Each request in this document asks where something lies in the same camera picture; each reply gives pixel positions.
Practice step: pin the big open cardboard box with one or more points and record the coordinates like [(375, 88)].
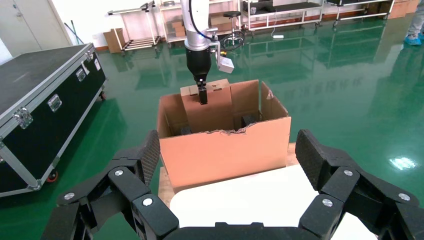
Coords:
[(225, 155)]

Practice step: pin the wooden pallet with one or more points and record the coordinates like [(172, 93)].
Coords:
[(164, 188)]

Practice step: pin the person in grey trousers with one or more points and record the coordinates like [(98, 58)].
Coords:
[(415, 23)]

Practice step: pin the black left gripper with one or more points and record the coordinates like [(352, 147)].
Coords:
[(198, 63)]

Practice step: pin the plain small cardboard box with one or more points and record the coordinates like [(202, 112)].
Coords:
[(215, 116)]

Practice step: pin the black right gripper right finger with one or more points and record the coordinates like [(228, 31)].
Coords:
[(348, 195)]

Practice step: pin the cardboard box leaning on wall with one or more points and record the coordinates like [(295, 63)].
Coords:
[(114, 39)]

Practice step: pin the white shelf with dark top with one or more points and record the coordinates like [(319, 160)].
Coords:
[(285, 7), (338, 2)]

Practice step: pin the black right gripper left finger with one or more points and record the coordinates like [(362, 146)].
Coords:
[(132, 195)]

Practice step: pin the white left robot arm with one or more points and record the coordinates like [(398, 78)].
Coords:
[(197, 23)]

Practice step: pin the white metal trolley rack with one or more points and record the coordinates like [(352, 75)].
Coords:
[(139, 42)]

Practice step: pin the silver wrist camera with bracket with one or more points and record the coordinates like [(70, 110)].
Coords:
[(226, 65)]

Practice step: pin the black round stool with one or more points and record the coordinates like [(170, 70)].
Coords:
[(232, 14)]

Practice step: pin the black aluminium flight case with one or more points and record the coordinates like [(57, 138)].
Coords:
[(43, 126)]

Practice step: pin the white power strip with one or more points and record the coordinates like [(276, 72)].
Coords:
[(278, 36)]

